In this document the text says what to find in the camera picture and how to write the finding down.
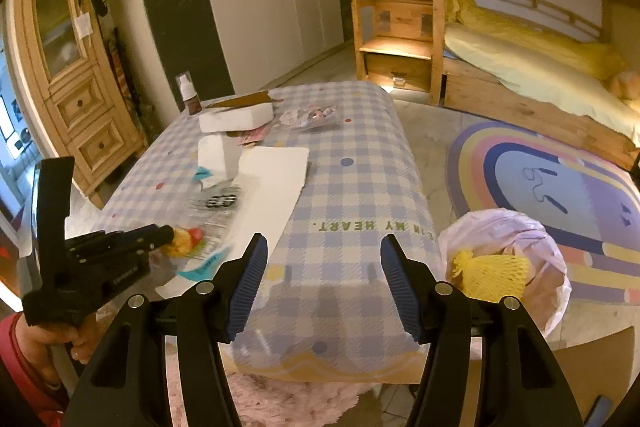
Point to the clear printed plastic wrapper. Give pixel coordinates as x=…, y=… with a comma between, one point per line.
x=212, y=229

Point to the rainbow rug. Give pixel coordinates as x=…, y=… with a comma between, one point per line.
x=575, y=202

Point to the white paper note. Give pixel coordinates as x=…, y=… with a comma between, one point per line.
x=83, y=26

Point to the clear plastic candy bag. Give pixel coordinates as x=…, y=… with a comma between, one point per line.
x=312, y=117

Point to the person's left hand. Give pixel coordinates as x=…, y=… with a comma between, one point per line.
x=45, y=334

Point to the yellow foam net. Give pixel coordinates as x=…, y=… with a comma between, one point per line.
x=490, y=277

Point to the yellow red wrapper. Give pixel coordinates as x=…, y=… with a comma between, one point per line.
x=182, y=243

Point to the wooden cabinet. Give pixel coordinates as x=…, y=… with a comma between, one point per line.
x=85, y=102

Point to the pink fluffy blanket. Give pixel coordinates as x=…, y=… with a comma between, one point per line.
x=280, y=402

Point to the pale yellow bed sheet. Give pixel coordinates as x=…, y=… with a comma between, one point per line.
x=510, y=62

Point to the small pink packet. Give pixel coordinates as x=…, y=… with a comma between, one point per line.
x=248, y=138

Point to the white card sheet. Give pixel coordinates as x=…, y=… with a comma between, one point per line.
x=272, y=187

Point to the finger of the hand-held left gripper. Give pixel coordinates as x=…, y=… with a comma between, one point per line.
x=125, y=247
x=120, y=233

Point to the brown cardboard piece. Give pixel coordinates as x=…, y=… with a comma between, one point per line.
x=245, y=99

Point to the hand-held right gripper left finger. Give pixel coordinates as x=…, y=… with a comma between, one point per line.
x=247, y=287

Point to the plush toy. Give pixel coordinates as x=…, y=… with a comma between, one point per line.
x=625, y=84

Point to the white folded tissue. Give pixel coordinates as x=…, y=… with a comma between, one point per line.
x=217, y=154

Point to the yellow duvet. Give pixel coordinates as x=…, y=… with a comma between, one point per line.
x=550, y=42

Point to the camouflage bag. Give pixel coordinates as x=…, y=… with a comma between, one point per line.
x=132, y=82

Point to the white wet wipes packet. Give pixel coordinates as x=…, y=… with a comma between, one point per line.
x=235, y=119

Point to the white wardrobe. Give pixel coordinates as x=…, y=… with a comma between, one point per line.
x=260, y=7

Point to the cardboard box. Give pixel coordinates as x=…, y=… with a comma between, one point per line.
x=590, y=372

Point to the brown spray bottle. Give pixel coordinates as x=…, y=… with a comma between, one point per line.
x=192, y=102

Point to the wooden bunk bed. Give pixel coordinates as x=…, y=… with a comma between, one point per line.
x=525, y=112

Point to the person's left forearm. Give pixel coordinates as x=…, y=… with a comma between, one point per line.
x=20, y=372

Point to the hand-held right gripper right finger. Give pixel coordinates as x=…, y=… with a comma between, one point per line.
x=402, y=287

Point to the purple checked tablecloth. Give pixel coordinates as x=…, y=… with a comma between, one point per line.
x=350, y=187

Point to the wooden stair drawers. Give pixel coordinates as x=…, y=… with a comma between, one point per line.
x=405, y=19

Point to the waste bin with pink bag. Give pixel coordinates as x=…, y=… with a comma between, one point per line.
x=542, y=267

